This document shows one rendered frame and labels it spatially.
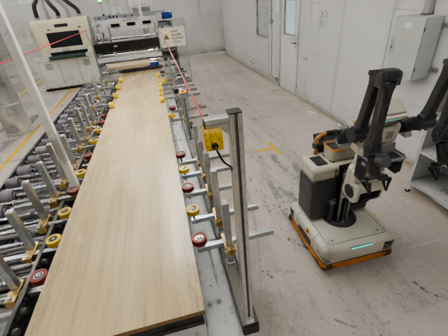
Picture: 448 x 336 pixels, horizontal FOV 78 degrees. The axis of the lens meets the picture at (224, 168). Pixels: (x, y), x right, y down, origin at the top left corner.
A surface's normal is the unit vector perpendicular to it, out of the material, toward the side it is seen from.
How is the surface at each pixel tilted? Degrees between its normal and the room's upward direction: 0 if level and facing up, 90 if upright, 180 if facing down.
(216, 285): 0
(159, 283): 0
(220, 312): 0
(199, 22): 90
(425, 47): 90
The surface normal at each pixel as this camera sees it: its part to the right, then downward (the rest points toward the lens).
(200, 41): 0.23, 0.49
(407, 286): -0.08, -0.85
